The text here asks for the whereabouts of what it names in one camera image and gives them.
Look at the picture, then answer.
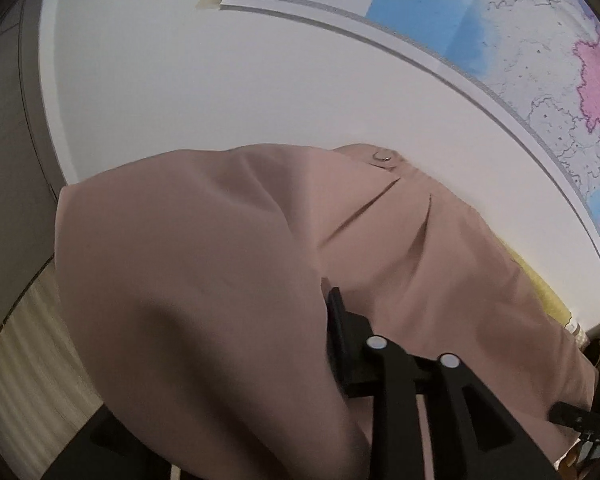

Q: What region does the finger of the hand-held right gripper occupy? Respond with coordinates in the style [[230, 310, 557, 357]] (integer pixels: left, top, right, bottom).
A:
[[549, 401, 600, 433]]

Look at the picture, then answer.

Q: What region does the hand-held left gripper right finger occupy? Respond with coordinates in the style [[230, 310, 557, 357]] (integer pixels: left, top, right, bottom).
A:
[[326, 287, 562, 480]]

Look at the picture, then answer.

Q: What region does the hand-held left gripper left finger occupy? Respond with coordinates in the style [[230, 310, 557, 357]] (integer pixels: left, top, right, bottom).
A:
[[42, 406, 174, 480]]

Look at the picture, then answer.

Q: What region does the pink coat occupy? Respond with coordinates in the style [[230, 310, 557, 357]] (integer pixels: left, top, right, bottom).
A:
[[54, 142, 597, 480]]

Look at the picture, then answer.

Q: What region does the yellow bed sheet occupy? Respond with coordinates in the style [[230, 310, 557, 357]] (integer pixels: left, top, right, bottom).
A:
[[505, 250, 577, 332]]

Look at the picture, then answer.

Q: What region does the wall map poster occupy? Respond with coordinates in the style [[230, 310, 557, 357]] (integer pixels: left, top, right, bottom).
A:
[[220, 0, 600, 281]]

